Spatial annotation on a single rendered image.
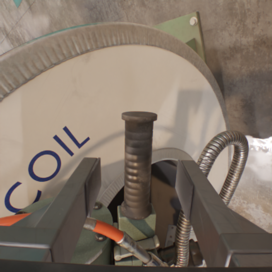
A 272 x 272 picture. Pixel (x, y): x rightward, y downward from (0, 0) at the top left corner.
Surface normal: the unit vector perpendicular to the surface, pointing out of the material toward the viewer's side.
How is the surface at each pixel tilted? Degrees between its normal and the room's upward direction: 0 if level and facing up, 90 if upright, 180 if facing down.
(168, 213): 46
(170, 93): 90
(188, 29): 0
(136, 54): 90
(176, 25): 0
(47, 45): 90
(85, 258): 115
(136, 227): 58
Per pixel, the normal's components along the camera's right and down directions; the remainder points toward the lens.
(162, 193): -0.73, 0.11
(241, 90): -0.65, 0.57
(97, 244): 0.03, -0.96
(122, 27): 0.68, 0.12
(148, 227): 0.16, 0.27
